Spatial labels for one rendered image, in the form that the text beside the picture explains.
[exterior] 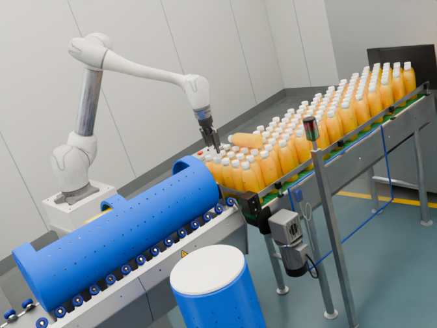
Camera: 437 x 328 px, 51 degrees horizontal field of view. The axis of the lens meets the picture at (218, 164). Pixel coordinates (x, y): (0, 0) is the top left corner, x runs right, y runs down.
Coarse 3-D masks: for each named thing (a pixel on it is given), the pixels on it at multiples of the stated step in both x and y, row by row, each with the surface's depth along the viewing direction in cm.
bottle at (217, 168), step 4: (220, 160) 237; (216, 164) 237; (220, 164) 236; (216, 168) 237; (220, 168) 236; (216, 172) 237; (220, 172) 236; (216, 176) 239; (220, 176) 237; (216, 180) 241; (220, 180) 238; (220, 184) 239; (224, 184) 239; (224, 192) 241; (224, 196) 242; (228, 196) 241
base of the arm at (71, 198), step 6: (90, 186) 244; (66, 192) 236; (72, 192) 236; (78, 192) 237; (84, 192) 239; (90, 192) 241; (96, 192) 242; (60, 198) 237; (66, 198) 238; (72, 198) 236; (78, 198) 236; (72, 204) 234
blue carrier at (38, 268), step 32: (192, 160) 212; (160, 192) 197; (192, 192) 203; (96, 224) 183; (128, 224) 187; (160, 224) 195; (32, 256) 170; (64, 256) 173; (96, 256) 179; (128, 256) 190; (32, 288) 181; (64, 288) 173
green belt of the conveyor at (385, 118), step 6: (420, 96) 298; (408, 102) 294; (396, 108) 291; (402, 108) 288; (396, 114) 282; (384, 120) 277; (372, 126) 275; (360, 132) 271; (366, 132) 269; (348, 144) 260; (336, 150) 257; (330, 156) 252; (324, 162) 248; (300, 174) 242; (306, 174) 240; (282, 186) 235; (288, 186) 234; (282, 192) 230; (264, 198) 229; (270, 198) 227; (240, 204) 230; (264, 204) 223; (246, 216) 225; (252, 216) 221
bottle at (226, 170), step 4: (224, 164) 231; (228, 164) 231; (224, 168) 231; (228, 168) 230; (224, 172) 231; (228, 172) 230; (224, 176) 232; (228, 176) 231; (224, 180) 234; (228, 180) 232; (232, 180) 232; (228, 184) 233; (232, 184) 232; (232, 188) 233; (232, 196) 235; (236, 196) 235
